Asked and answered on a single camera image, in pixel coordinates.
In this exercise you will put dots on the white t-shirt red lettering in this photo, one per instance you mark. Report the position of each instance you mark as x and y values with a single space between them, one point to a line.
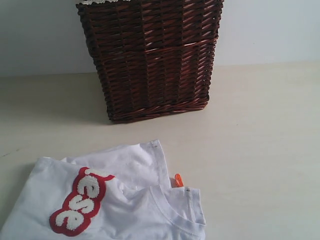
123 193

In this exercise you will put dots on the dark red wicker basket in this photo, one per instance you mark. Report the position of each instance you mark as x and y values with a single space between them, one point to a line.
155 58

